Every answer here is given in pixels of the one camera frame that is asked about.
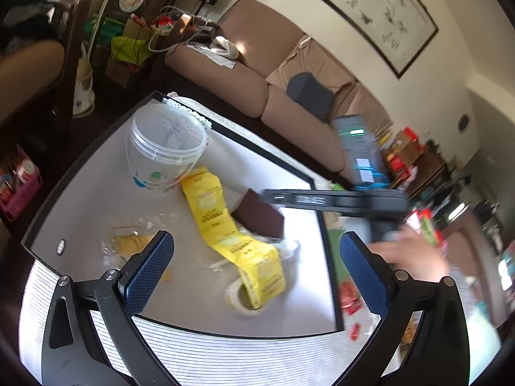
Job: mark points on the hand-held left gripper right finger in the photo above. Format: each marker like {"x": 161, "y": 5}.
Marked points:
{"x": 362, "y": 275}

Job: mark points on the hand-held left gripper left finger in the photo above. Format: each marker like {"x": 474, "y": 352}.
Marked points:
{"x": 149, "y": 273}

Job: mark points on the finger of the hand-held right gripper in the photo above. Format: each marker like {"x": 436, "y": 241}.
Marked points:
{"x": 305, "y": 199}

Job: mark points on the yellow packet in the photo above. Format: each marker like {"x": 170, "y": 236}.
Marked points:
{"x": 132, "y": 245}

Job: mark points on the dark brown wallet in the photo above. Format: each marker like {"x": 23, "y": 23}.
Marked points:
{"x": 259, "y": 213}

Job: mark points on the white plastic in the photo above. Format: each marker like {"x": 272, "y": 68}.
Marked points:
{"x": 289, "y": 248}

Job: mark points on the yellow packet strip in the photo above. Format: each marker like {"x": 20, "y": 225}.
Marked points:
{"x": 217, "y": 217}

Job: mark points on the white tape roll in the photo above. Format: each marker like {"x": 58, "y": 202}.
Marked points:
{"x": 239, "y": 301}

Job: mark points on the clear plastic bucket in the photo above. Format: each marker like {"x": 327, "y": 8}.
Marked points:
{"x": 165, "y": 148}

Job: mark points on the white striped desktop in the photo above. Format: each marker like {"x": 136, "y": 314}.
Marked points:
{"x": 241, "y": 356}

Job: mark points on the person's right hand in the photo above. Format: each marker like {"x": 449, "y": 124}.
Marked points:
{"x": 418, "y": 255}

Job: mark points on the red snack packet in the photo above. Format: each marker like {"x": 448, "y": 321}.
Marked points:
{"x": 349, "y": 297}

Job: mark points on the cluttered wooden shelf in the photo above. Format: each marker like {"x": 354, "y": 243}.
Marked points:
{"x": 414, "y": 165}

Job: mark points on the small red sachet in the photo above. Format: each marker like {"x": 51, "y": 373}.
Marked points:
{"x": 355, "y": 331}

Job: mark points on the grey cushion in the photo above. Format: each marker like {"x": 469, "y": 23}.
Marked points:
{"x": 312, "y": 94}

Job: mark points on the green and red packet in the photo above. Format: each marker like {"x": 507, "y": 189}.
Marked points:
{"x": 427, "y": 227}

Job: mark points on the beige sofa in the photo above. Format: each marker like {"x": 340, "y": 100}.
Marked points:
{"x": 249, "y": 88}

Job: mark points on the white lace doily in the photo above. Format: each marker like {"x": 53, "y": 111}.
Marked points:
{"x": 197, "y": 118}

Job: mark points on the pink plastic basket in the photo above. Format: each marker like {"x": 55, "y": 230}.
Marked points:
{"x": 20, "y": 185}

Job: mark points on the white papers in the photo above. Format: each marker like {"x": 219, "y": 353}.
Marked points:
{"x": 213, "y": 57}

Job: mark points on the white cloth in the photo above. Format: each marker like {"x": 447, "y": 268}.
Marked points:
{"x": 223, "y": 46}

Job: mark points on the white garment steamer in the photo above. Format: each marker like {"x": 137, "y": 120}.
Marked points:
{"x": 83, "y": 88}

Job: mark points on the cardboard box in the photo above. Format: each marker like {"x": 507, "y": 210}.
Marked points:
{"x": 120, "y": 72}

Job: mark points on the green bag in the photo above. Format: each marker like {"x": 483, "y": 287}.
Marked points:
{"x": 130, "y": 48}

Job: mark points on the dark wooden chair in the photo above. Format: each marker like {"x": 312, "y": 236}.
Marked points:
{"x": 36, "y": 64}

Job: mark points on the framed wall painting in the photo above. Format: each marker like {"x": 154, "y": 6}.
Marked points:
{"x": 370, "y": 8}

